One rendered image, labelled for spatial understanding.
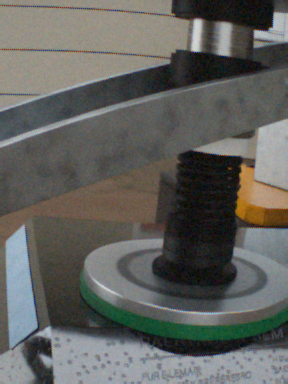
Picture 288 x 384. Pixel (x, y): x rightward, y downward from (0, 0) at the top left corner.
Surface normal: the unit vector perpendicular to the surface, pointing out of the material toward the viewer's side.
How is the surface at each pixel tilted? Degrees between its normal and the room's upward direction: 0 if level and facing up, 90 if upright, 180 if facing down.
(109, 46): 90
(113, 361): 45
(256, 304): 0
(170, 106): 90
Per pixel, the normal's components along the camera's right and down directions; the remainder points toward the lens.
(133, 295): 0.11, -0.97
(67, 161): 0.55, 0.24
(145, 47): 0.12, 0.23
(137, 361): 0.25, -0.51
